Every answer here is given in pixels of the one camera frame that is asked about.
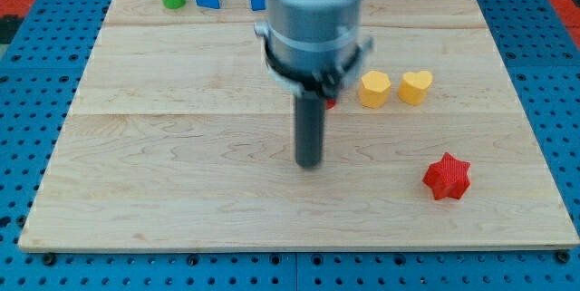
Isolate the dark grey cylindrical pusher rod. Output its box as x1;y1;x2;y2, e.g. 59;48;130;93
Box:
295;93;326;169

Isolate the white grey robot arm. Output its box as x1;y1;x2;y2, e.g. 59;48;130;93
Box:
255;0;372;169

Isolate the red circle block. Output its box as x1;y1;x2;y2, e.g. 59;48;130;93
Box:
326;99;337;110

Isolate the red star block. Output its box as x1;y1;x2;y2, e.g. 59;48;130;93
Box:
422;152;470;200

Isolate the yellow hexagon block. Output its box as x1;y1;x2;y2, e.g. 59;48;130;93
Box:
358;71;392;109

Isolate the yellow heart block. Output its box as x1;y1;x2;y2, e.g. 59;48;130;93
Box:
398;71;433;106

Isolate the light wooden board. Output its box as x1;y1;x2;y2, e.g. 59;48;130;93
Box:
18;0;579;254

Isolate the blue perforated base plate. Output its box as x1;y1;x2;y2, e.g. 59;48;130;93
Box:
1;0;579;290

